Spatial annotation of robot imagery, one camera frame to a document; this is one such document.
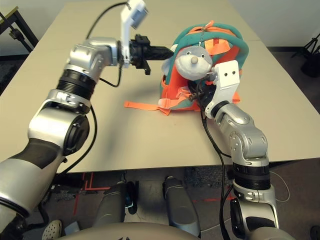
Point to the grey robot leg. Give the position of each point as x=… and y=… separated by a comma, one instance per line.
x=180, y=207
x=110, y=205

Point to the grey robot torso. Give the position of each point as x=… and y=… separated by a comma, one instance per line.
x=125, y=232

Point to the black rod with clamp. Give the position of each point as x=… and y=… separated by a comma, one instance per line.
x=16, y=35

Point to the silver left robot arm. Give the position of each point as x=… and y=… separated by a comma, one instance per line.
x=85, y=52

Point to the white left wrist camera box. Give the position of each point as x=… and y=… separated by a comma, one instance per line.
x=136, y=12

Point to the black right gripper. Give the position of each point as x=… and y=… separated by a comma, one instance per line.
x=205, y=93

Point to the grey white plush toy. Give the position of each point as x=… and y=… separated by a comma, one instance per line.
x=192, y=67

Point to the small grey box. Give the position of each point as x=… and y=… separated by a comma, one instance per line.
x=73, y=228

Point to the grey robot right leg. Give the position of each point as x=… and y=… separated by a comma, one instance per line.
x=180, y=207

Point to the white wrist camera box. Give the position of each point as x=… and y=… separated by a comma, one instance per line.
x=136, y=12
x=227, y=75

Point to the white perforated clog shoe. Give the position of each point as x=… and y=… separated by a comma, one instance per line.
x=52, y=230

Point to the grey robot left leg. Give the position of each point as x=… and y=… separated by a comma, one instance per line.
x=110, y=205

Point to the orange and teal backpack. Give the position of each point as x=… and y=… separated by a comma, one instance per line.
x=185, y=32

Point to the black framed side table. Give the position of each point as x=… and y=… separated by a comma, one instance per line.
x=26, y=30

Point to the black tripod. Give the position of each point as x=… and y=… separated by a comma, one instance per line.
x=311, y=67

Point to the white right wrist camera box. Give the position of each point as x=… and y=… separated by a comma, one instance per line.
x=227, y=75

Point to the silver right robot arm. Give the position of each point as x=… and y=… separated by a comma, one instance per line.
x=247, y=140

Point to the black object with cyan trim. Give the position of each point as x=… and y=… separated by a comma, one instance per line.
x=131, y=200

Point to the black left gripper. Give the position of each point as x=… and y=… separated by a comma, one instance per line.
x=140, y=52

